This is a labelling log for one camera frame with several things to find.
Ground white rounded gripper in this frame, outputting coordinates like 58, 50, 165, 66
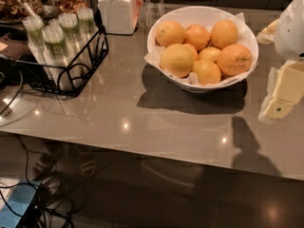
256, 0, 304, 124

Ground small centre orange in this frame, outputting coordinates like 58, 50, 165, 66
198, 47, 221, 63

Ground large yellowish front-left orange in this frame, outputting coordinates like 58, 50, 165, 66
160, 44, 194, 78

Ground bowl of nuts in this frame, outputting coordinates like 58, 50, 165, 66
0, 0, 43, 24

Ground white canister with clamp lid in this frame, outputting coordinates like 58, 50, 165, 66
98, 0, 137, 35

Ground plastic cup stack back right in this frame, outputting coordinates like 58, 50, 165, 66
77, 7, 97, 35

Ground plastic cup stack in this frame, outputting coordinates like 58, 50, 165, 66
59, 12, 83, 54
22, 15, 46, 65
42, 26, 81, 91
77, 7, 97, 35

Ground plastic cup stack back middle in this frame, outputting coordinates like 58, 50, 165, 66
59, 12, 83, 54

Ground tray of dried snacks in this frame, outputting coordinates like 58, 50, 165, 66
58, 0, 87, 13

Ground plastic cup stack front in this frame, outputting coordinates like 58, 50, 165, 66
42, 26, 81, 91

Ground plastic cup stack far left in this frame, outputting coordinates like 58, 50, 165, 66
22, 15, 46, 65

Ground black device at left edge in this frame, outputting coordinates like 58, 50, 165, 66
0, 54, 22, 89

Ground blue box on floor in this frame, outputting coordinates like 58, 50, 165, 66
0, 178, 40, 228

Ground black wire basket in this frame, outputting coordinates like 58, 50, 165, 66
15, 8, 108, 96

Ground black cables on floor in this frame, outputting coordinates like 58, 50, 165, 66
0, 133, 96, 228

